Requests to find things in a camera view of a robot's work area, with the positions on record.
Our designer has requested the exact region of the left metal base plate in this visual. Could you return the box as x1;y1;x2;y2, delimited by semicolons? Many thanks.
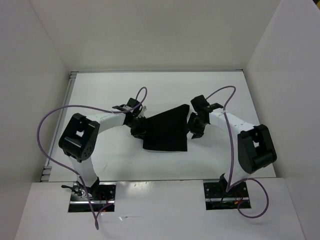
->
61;182;116;213

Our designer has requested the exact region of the metal base plate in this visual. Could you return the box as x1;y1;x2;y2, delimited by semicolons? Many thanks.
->
61;182;116;213
203;180;251;211

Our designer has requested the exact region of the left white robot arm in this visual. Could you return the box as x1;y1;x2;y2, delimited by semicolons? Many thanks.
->
58;98;147;200

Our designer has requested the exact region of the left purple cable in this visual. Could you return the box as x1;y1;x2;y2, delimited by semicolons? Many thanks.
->
36;86;148;230

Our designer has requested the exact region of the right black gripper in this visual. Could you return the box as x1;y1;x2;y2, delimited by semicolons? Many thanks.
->
184;112;208;140

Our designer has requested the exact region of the purple cable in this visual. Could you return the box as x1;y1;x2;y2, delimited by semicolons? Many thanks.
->
204;86;270;219
36;86;148;230

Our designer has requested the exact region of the black skirt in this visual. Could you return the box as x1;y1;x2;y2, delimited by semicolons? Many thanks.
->
142;104;190;152

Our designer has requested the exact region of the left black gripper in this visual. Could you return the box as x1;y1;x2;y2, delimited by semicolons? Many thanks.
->
126;115;149;141

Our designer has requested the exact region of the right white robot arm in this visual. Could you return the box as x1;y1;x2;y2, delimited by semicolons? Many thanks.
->
187;95;277;197

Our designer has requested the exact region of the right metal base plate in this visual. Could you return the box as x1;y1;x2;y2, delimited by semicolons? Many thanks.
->
203;180;251;211

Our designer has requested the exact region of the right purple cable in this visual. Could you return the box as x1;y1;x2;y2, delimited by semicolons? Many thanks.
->
204;86;270;219

